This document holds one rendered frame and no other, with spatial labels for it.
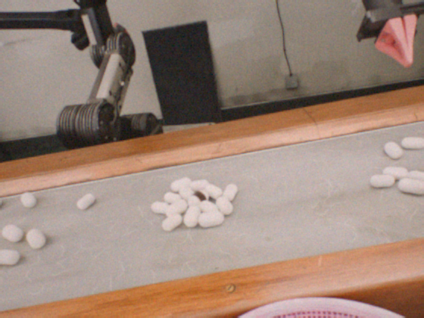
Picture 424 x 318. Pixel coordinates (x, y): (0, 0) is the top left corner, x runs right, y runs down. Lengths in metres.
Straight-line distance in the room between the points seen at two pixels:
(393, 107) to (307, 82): 1.95
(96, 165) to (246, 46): 1.97
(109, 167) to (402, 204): 0.50
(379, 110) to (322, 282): 0.44
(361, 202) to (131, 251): 0.32
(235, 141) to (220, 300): 0.37
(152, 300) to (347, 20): 2.42
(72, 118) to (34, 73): 1.96
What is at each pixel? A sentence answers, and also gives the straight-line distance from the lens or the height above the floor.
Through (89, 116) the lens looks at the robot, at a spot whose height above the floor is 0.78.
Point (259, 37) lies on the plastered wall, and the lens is 2.56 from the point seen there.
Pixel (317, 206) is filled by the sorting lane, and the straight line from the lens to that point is 0.53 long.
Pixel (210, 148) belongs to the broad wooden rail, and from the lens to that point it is 0.68.
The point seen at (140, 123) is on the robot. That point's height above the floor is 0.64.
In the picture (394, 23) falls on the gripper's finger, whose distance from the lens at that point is 0.70.
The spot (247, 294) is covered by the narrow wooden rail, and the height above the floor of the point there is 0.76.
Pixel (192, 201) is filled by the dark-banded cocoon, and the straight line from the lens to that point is 0.53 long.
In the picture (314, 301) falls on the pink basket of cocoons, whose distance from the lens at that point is 0.37.
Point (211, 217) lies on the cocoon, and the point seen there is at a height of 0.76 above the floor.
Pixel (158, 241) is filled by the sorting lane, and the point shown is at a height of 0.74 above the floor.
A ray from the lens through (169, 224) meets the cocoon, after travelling 0.51.
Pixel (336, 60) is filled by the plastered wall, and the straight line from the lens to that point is 2.70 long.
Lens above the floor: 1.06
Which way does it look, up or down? 28 degrees down
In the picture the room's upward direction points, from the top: 11 degrees counter-clockwise
